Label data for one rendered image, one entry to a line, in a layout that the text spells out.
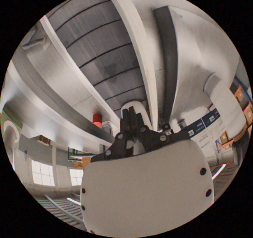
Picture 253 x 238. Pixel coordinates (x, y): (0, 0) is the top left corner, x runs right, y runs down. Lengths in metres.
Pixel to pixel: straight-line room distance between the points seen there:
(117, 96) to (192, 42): 0.18
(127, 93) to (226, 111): 0.27
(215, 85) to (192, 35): 0.15
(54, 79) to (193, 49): 0.30
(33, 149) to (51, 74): 5.41
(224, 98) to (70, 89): 0.40
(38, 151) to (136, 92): 5.65
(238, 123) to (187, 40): 0.22
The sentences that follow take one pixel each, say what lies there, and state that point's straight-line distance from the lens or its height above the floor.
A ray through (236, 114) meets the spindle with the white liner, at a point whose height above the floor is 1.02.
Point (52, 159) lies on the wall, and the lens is 5.98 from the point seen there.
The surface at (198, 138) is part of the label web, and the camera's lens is 0.41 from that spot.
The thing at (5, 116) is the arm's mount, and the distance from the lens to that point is 0.78.
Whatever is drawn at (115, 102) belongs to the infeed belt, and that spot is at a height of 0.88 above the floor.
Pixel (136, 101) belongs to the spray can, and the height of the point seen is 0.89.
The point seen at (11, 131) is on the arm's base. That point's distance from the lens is 0.74.
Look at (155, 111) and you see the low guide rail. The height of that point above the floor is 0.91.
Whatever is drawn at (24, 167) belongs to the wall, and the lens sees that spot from 5.55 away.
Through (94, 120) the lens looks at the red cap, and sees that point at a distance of 0.26.
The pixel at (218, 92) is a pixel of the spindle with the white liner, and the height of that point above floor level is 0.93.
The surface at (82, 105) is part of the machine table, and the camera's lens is 0.25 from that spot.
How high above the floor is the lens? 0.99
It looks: 36 degrees down
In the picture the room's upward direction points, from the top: 167 degrees clockwise
